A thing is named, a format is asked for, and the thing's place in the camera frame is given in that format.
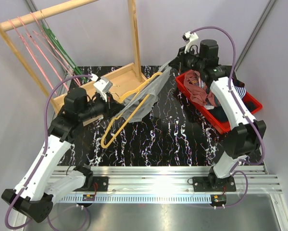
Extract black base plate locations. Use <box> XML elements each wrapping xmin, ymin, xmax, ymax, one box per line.
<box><xmin>192</xmin><ymin>176</ymin><xmax>237</xmax><ymax>192</ymax></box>
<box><xmin>88</xmin><ymin>176</ymin><xmax>109</xmax><ymax>192</ymax></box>

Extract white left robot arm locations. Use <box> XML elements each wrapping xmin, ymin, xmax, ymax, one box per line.
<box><xmin>1</xmin><ymin>87</ymin><xmax>124</xmax><ymax>223</ymax></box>

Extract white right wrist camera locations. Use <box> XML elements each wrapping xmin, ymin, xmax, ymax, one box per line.
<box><xmin>182</xmin><ymin>31</ymin><xmax>199</xmax><ymax>53</ymax></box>

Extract yellow hanger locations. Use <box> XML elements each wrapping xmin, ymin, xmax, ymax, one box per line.
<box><xmin>100</xmin><ymin>72</ymin><xmax>163</xmax><ymax>149</ymax></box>

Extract blue striped tank top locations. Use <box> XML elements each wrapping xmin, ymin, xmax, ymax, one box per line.
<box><xmin>204</xmin><ymin>87</ymin><xmax>246</xmax><ymax>110</ymax></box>

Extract aluminium mounting rail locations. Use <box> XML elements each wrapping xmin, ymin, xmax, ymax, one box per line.
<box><xmin>13</xmin><ymin>166</ymin><xmax>288</xmax><ymax>231</ymax></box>

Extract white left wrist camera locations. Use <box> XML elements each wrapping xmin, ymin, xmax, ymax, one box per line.
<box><xmin>90</xmin><ymin>74</ymin><xmax>113</xmax><ymax>102</ymax></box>

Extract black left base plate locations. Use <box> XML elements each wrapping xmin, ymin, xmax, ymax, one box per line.
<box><xmin>88</xmin><ymin>176</ymin><xmax>109</xmax><ymax>192</ymax></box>

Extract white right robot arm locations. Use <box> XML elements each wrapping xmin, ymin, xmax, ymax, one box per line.
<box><xmin>169</xmin><ymin>39</ymin><xmax>266</xmax><ymax>192</ymax></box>

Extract wooden clothes rack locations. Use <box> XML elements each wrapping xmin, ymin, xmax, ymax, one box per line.
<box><xmin>0</xmin><ymin>0</ymin><xmax>146</xmax><ymax>132</ymax></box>

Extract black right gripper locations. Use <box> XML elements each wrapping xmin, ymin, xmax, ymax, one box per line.
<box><xmin>169</xmin><ymin>46</ymin><xmax>205</xmax><ymax>74</ymax></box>

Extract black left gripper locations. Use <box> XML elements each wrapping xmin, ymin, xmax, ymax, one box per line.
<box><xmin>78</xmin><ymin>91</ymin><xmax>125</xmax><ymax>122</ymax></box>

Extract navy maroon tank top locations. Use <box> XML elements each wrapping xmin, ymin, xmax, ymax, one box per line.
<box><xmin>209</xmin><ymin>79</ymin><xmax>245</xmax><ymax>123</ymax></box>

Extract red plastic bin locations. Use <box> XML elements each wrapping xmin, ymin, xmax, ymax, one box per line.
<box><xmin>175</xmin><ymin>74</ymin><xmax>263</xmax><ymax>134</ymax></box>

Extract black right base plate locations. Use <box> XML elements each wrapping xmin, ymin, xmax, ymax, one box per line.
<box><xmin>192</xmin><ymin>176</ymin><xmax>237</xmax><ymax>192</ymax></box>

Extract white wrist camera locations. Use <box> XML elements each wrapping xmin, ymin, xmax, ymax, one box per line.
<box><xmin>90</xmin><ymin>74</ymin><xmax>113</xmax><ymax>102</ymax></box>
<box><xmin>182</xmin><ymin>31</ymin><xmax>199</xmax><ymax>53</ymax></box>

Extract green hanger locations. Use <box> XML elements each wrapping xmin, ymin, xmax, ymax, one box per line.
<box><xmin>41</xmin><ymin>19</ymin><xmax>83</xmax><ymax>75</ymax></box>

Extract grey tank top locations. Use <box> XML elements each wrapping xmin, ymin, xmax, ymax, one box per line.
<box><xmin>115</xmin><ymin>62</ymin><xmax>172</xmax><ymax>123</ymax></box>

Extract salmon pink tank top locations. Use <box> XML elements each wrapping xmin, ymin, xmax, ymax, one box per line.
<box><xmin>183</xmin><ymin>70</ymin><xmax>221</xmax><ymax>107</ymax></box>

